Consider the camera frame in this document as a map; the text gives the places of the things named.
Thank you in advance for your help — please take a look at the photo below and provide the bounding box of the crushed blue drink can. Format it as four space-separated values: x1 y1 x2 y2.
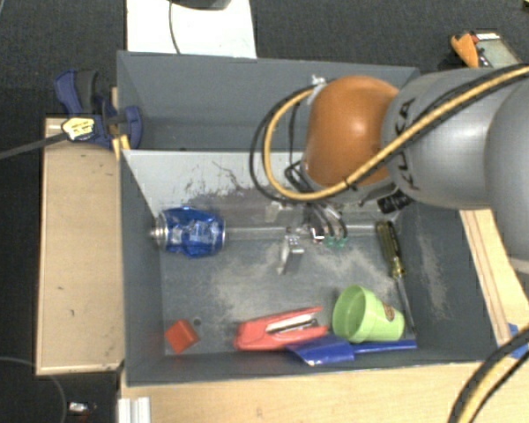
148 206 227 260

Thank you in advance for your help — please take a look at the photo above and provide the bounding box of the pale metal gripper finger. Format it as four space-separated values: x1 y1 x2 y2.
276 234 297 277
289 245 307 273

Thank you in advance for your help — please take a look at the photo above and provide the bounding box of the blue flat plastic tool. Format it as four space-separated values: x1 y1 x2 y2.
284 334 419 367

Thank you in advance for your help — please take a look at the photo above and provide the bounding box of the pale wood board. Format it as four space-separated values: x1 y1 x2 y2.
34 116 127 376

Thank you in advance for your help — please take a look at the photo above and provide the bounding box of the grey metal bin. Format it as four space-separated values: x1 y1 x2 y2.
115 49 500 388

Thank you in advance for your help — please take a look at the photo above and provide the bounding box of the small orange-red block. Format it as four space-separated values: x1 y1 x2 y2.
163 318 201 355

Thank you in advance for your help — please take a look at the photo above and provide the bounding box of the red stapler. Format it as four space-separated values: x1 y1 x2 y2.
233 305 330 353

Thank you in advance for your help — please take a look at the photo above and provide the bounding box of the green plastic cup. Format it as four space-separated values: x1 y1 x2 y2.
331 284 406 345

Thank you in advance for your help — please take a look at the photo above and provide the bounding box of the yellow-handled screwdriver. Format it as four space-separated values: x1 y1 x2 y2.
375 219 418 332

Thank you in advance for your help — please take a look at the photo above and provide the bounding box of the black cylinder on white bracket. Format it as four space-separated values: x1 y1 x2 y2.
376 191 414 215

